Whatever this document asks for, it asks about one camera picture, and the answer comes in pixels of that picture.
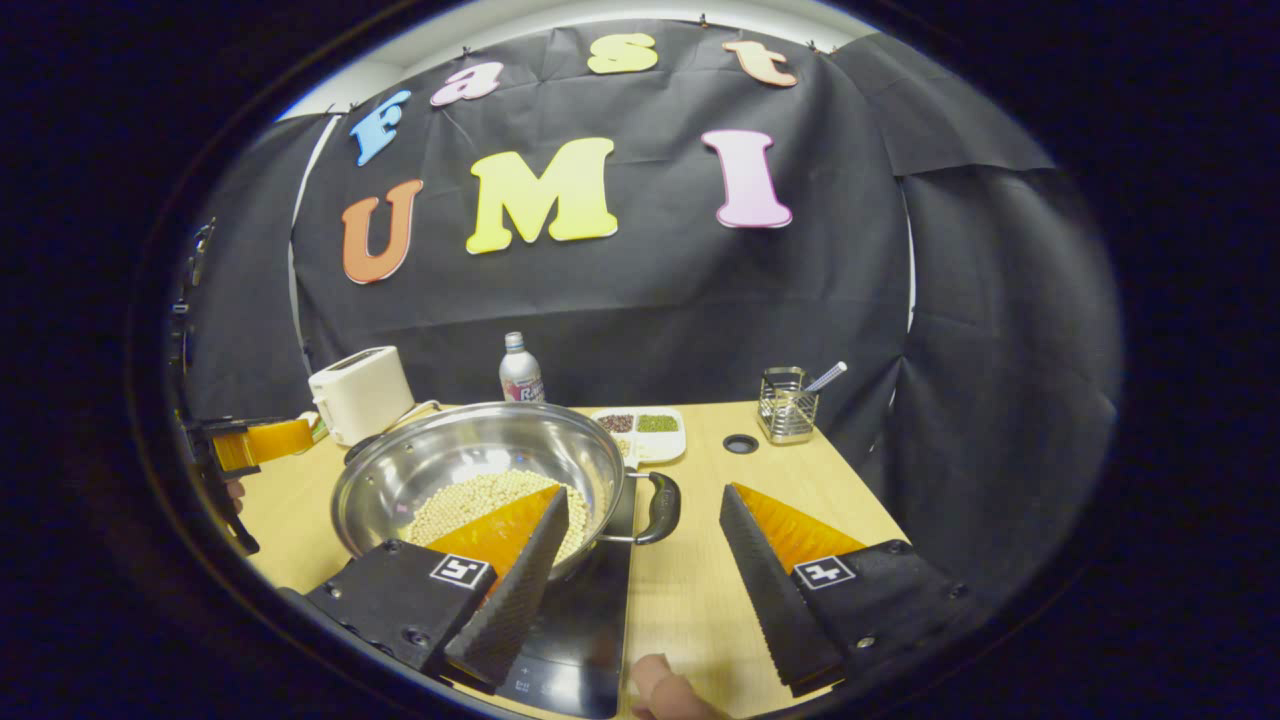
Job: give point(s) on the black backdrop cloth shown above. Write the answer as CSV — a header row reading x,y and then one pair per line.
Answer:
x,y
650,300

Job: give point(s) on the pile of pale beans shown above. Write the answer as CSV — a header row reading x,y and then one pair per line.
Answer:
x,y
624,448

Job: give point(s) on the pile of red beans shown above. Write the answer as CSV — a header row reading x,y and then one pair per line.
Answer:
x,y
615,423

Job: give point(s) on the stainless steel pot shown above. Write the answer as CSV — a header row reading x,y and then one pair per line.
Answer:
x,y
470,450

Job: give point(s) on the white toaster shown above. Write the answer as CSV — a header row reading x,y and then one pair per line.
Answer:
x,y
360,395

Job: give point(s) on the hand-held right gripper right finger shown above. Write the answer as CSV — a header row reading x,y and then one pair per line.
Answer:
x,y
780,605

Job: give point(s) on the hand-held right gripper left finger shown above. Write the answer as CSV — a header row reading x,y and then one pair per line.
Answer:
x,y
510,610

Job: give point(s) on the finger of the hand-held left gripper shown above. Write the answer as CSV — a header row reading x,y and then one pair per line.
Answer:
x,y
260,443

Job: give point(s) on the black induction cooktop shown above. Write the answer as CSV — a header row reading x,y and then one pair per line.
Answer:
x,y
590,630

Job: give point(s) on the pile of yellow soybeans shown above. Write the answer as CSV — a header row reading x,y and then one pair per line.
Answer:
x,y
470,500

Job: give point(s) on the black desk grommet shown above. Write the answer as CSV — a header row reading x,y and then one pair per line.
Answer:
x,y
740,443

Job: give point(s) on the silver drink bottle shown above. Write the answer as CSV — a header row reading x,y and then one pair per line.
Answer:
x,y
521,380

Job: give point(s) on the white divided plate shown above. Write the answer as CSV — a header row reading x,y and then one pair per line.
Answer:
x,y
665,447

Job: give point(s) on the pile of green beans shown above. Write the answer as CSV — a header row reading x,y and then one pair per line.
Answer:
x,y
657,423

